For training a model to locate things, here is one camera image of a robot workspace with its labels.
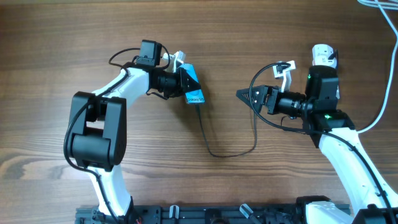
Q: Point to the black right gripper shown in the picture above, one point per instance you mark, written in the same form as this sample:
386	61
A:
273	92

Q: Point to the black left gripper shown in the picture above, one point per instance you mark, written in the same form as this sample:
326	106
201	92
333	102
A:
180	87

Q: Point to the Galaxy S25 smartphone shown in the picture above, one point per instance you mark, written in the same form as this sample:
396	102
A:
192	91

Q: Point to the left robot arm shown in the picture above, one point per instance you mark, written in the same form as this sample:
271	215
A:
96	137

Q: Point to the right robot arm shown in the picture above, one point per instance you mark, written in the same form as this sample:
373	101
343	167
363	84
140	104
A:
332	132

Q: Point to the white power strip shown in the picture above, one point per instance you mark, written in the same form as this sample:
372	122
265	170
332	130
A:
325	69

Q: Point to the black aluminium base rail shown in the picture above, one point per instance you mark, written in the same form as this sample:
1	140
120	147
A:
214	214

